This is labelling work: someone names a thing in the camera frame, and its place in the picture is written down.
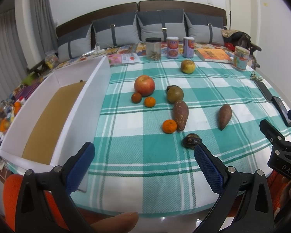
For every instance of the orange label can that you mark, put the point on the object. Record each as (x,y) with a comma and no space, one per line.
(172,47)

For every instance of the dark wooden sofa backrest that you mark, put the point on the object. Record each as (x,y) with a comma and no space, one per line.
(148,5)

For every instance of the colourful tin can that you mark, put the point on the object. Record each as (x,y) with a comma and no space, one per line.
(241,58)

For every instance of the dark bag on sofa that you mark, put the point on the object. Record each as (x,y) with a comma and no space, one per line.
(233,38)

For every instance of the key bunch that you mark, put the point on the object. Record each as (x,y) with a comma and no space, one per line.
(255,77)

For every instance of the dark orange small mandarin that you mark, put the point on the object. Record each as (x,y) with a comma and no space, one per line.
(136,98)

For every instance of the clear jar black lid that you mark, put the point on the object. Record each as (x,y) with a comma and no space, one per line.
(153,48)

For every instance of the pink snack packet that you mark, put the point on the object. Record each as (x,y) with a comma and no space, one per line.
(123,59)

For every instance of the orange book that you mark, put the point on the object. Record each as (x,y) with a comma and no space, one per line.
(213,55)

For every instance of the brown-green round fruit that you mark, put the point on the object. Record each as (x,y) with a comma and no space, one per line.
(174,94)

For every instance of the orange stool cushion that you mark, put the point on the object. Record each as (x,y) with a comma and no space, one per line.
(11,191)

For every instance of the right grey pillow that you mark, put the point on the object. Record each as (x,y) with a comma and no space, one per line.
(205,29)

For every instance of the red apple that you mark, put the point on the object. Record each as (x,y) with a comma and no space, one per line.
(144,85)

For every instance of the grey curtain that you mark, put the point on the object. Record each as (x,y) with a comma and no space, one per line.
(27,35)

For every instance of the bright orange small mandarin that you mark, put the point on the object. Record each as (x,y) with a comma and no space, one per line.
(149,102)

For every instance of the dark brown chestnut fruit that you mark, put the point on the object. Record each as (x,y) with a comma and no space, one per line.
(191,140)

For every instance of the floral sofa cover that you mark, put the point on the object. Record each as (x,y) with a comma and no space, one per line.
(138,49)

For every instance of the plastic bag of snacks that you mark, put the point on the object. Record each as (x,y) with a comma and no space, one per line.
(51,59)

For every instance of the yellow-green pear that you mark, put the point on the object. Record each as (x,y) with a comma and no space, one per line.
(187,66)

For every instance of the purple label can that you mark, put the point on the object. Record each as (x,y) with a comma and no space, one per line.
(188,47)

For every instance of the cluttered side table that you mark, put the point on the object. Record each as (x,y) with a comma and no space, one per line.
(12,105)

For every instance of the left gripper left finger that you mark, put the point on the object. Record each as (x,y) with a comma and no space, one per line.
(61,181)

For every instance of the sweet potato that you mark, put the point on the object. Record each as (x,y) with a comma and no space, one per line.
(224,116)
(180,114)

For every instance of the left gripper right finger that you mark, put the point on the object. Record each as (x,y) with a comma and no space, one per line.
(255,213)

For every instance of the white power strip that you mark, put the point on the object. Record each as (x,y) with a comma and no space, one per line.
(98,50)

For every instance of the right hand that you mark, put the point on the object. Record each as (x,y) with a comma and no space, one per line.
(282,197)

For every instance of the left hand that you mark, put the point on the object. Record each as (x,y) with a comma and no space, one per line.
(124,222)

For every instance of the white cardboard box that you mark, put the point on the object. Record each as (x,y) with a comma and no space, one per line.
(59,117)

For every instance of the teal plaid tablecloth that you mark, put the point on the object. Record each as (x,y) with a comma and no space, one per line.
(140,162)

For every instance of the grey pillow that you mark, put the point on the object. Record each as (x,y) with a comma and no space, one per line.
(74,44)
(205,29)
(162,24)
(116,30)

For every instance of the far left grey pillow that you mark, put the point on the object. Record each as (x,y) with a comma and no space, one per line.
(74,44)

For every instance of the dark passion fruit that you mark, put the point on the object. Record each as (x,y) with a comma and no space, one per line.
(171,86)

